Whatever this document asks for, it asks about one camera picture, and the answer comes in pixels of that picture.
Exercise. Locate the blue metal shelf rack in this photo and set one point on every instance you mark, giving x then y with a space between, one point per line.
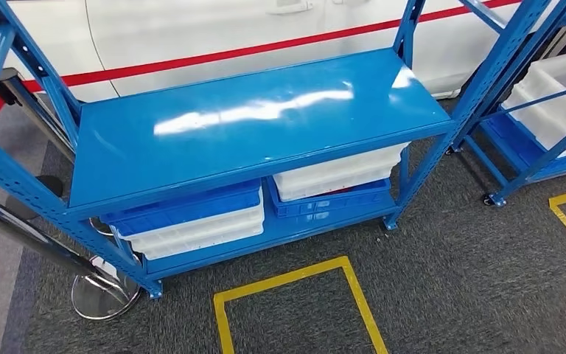
532 161
239 132

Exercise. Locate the chrome base stanchion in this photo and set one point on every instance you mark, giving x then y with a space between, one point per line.
102 293

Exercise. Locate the white car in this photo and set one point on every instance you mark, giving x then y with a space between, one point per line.
214 34

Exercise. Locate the black stanchion belt head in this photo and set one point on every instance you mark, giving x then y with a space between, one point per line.
9 88

